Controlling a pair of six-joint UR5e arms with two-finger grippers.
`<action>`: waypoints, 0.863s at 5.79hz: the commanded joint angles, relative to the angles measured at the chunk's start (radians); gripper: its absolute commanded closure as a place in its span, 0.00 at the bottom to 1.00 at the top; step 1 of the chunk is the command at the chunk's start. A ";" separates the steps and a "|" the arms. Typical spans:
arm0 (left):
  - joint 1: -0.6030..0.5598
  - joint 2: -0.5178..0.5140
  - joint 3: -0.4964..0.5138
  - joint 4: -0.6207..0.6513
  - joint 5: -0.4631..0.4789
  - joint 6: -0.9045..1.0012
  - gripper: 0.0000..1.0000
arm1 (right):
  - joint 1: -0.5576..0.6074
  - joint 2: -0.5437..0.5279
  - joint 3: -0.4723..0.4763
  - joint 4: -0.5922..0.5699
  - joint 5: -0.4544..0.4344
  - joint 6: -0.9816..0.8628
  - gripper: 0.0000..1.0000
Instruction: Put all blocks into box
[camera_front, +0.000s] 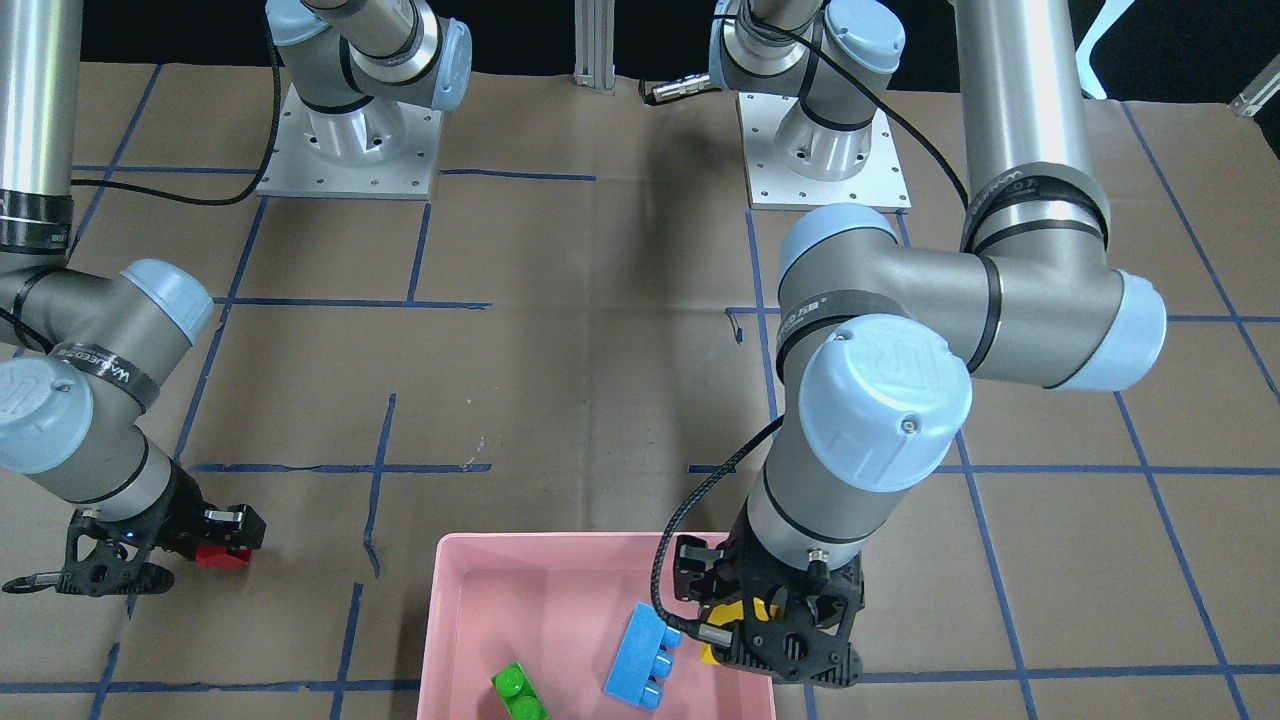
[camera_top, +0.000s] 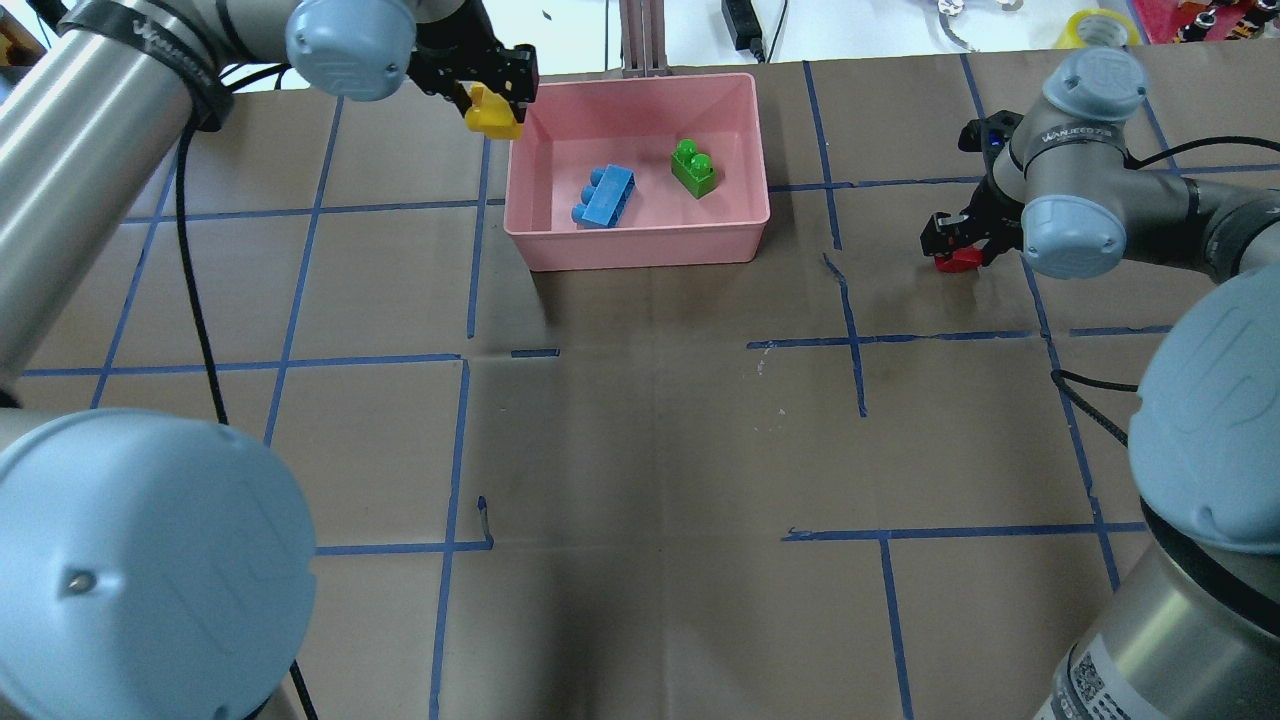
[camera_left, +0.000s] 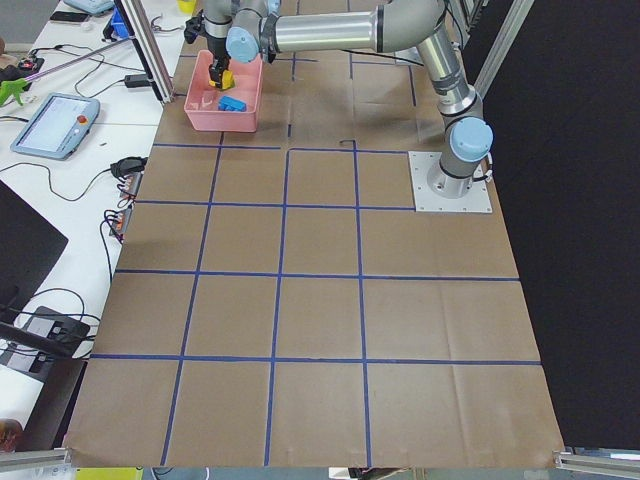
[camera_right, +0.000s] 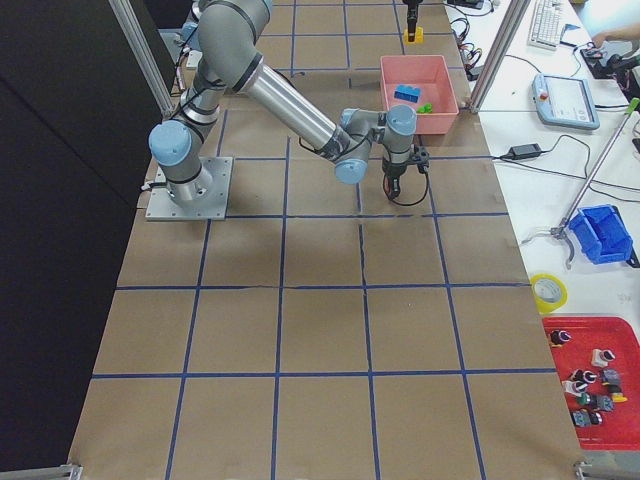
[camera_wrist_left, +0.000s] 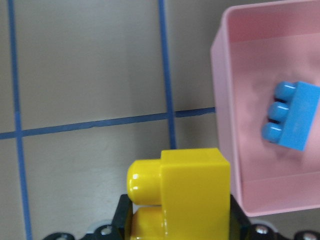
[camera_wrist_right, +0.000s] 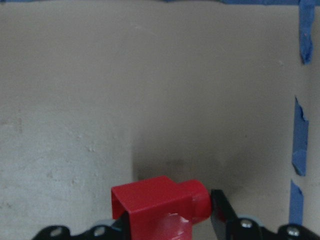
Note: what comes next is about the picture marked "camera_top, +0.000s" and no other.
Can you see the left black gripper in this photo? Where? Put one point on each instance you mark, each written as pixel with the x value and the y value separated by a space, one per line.
pixel 447 54

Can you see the yellow tape roll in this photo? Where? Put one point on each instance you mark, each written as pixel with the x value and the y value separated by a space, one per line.
pixel 1097 27

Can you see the red toy block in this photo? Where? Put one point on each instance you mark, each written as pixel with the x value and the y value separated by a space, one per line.
pixel 958 261

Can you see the green toy block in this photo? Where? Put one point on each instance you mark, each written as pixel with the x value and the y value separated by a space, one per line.
pixel 693 169

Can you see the pink plastic box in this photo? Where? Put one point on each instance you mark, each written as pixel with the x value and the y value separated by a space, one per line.
pixel 576 126

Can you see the yellow toy block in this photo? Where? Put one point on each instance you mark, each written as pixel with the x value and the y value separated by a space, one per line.
pixel 489 114

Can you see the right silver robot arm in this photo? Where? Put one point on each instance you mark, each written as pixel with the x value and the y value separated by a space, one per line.
pixel 1192 631

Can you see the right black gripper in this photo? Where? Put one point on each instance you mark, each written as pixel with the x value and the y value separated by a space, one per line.
pixel 1000 213

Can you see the aluminium frame post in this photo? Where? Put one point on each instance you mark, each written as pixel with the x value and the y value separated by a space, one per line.
pixel 643 33

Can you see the black power adapter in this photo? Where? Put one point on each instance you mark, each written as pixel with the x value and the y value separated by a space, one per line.
pixel 746 32

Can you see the blue toy block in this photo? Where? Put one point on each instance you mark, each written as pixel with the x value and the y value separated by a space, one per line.
pixel 604 199

